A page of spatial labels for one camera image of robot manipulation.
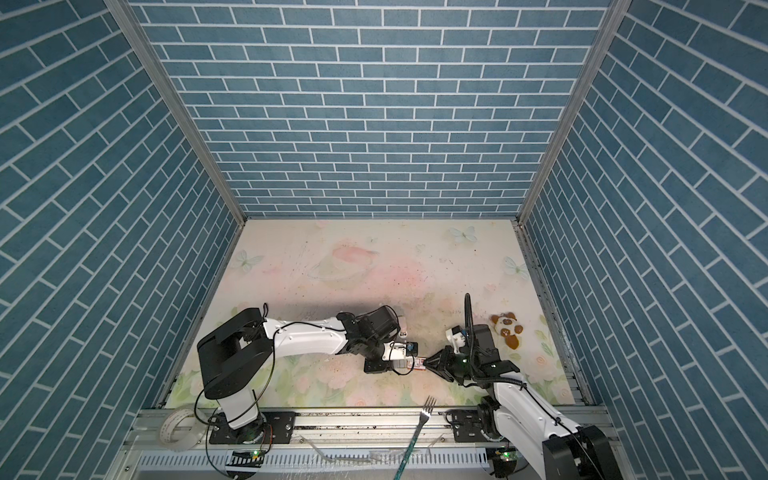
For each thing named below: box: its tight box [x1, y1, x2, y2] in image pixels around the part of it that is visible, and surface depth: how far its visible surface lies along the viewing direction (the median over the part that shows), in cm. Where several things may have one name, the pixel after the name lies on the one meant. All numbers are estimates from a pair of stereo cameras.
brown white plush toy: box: [490, 312, 523, 350], surface depth 91 cm
